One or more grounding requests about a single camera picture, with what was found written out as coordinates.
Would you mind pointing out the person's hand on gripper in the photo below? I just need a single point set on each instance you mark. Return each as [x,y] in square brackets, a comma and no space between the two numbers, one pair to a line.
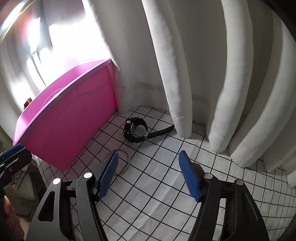
[12,220]

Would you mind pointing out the white pleated curtain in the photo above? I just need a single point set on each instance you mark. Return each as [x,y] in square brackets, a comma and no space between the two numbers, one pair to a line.
[227,64]

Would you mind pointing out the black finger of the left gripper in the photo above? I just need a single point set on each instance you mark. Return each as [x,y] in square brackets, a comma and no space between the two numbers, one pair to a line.
[14,164]

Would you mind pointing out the pink plastic storage bin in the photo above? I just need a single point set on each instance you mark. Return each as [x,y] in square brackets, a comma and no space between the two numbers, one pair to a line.
[61,120]

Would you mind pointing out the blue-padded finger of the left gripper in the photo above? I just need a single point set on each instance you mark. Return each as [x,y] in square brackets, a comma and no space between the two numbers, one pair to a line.
[10,152]

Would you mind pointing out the white black grid bedsheet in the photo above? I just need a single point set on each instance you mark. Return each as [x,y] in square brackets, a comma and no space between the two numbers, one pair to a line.
[150,201]

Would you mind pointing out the red metal bottle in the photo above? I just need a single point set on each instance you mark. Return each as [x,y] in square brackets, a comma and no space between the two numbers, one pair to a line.
[27,102]

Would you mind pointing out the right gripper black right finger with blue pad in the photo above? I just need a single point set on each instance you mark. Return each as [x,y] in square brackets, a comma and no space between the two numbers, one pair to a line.
[242,218]

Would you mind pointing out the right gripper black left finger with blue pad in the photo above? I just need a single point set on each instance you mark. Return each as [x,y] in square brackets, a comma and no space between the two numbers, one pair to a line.
[53,217]

